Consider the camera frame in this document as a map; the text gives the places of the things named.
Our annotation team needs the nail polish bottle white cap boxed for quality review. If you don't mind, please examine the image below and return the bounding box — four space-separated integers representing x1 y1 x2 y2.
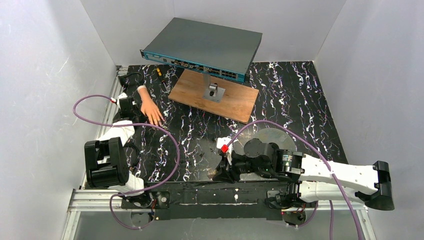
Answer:
207 169 217 180

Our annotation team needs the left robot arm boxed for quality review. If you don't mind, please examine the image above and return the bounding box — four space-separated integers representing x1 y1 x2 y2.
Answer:
84 96 144 193

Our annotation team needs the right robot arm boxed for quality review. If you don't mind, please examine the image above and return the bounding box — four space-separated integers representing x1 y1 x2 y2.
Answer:
208 137 395 211

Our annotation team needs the mannequin hand with nails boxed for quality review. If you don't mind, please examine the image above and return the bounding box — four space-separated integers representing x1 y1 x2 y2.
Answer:
137 85 164 127

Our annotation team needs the grey ribbed round disc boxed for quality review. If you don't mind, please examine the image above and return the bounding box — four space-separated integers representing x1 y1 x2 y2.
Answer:
252 128 297 152

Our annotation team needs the yellow black screwdriver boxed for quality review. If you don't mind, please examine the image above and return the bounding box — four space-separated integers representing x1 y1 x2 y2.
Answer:
156 67 169 93

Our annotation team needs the wooden base board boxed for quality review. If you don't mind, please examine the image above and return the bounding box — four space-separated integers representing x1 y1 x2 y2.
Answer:
168 69 259 124

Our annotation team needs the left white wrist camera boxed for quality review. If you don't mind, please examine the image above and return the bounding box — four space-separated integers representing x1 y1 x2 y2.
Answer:
116 92 128 103

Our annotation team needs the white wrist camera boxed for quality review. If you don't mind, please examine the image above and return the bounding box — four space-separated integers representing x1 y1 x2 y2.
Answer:
116 92 128 103
216 137 233 166

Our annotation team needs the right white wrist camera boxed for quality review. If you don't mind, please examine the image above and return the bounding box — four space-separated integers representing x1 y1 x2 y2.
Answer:
216 137 233 166

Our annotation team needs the black front mounting rail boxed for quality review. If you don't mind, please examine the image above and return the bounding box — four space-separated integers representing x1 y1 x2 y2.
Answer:
151 180 287 220

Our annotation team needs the black plug with cable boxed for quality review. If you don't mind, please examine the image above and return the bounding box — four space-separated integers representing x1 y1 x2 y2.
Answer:
118 72 145 89

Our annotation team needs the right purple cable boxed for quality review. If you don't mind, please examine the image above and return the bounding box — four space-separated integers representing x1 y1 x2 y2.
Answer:
226 119 367 240

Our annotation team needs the metal stand bracket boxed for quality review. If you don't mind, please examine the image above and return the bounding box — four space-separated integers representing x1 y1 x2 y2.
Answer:
202 73 225 103

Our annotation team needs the aluminium frame profile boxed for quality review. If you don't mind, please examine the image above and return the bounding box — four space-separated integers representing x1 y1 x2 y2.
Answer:
61 65 128 240

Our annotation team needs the grey teal network switch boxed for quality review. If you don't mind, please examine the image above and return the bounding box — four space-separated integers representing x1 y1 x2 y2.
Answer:
140 17 263 83

